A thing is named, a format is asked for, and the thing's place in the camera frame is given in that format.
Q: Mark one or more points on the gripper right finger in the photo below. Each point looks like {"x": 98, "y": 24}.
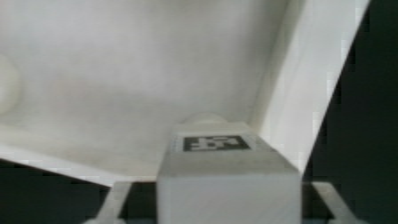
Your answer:
{"x": 325, "y": 209}

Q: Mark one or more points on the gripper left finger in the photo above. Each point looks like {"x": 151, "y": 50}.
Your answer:
{"x": 128, "y": 206}

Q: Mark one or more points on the white table leg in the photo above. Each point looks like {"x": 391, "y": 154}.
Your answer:
{"x": 228, "y": 182}

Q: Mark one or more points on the white square tabletop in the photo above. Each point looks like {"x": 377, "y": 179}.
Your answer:
{"x": 119, "y": 65}

